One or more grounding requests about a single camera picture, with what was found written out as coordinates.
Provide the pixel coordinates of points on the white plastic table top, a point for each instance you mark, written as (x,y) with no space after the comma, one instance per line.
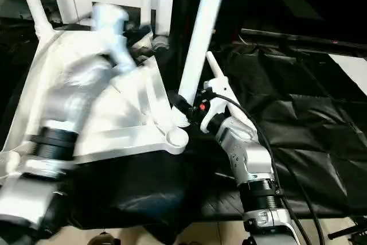
(137,139)

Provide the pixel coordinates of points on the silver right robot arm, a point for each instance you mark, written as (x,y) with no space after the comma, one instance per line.
(246,153)

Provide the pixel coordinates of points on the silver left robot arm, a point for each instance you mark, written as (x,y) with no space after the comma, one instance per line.
(57,141)

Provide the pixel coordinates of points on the black mat cloth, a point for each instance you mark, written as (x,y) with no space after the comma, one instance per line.
(301,113)

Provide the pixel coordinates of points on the dark rounded robot foot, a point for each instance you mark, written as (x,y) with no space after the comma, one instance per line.
(103,237)

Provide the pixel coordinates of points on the white flat board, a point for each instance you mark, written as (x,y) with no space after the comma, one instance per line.
(352,70)

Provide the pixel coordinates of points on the black tripod leg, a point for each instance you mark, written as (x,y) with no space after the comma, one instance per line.
(344,230)

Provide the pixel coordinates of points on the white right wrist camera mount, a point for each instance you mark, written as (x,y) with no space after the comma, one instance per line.
(218,101)

